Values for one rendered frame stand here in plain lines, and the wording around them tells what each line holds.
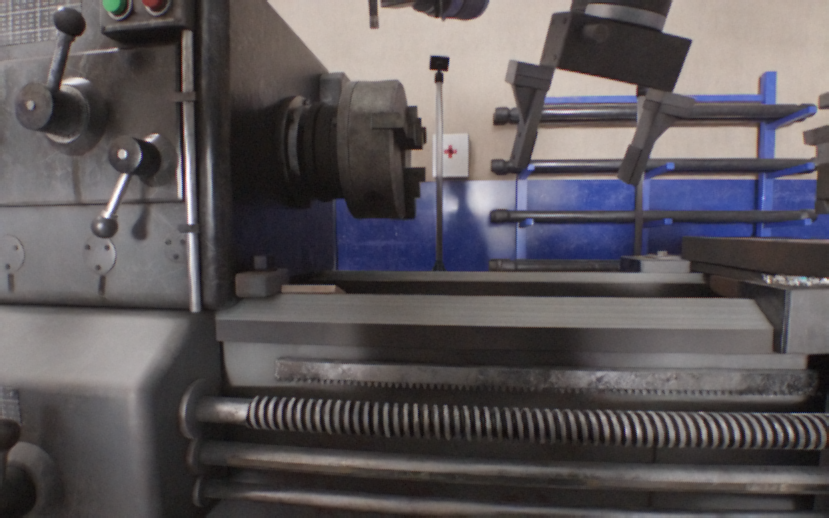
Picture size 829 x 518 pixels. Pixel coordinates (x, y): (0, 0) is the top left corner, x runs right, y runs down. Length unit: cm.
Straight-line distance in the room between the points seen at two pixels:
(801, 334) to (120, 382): 80
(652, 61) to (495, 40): 365
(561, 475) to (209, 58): 68
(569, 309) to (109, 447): 58
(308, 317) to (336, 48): 378
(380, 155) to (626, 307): 42
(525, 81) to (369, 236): 349
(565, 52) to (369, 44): 379
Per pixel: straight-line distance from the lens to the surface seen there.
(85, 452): 64
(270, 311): 64
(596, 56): 47
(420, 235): 381
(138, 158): 61
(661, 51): 50
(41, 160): 79
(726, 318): 67
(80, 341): 67
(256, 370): 67
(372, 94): 74
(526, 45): 413
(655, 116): 53
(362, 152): 70
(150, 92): 68
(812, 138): 83
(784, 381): 71
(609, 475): 59
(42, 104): 71
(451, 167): 371
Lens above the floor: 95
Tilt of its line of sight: 4 degrees down
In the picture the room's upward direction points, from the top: straight up
